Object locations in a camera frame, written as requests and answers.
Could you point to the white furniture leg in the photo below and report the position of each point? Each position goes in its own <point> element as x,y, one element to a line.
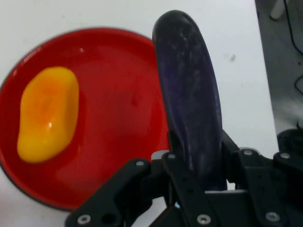
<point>277,9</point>

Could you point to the purple toy eggplant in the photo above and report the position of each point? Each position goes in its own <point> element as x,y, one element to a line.
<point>189,94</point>

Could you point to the yellow toy mango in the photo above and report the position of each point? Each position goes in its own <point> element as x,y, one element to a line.
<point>47,113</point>

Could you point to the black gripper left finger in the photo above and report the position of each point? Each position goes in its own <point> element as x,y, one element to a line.
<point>127,196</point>

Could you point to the red round plate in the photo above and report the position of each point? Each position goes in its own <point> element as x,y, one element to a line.
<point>113,113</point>

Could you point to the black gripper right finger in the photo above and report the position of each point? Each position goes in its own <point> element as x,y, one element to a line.
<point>272,186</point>

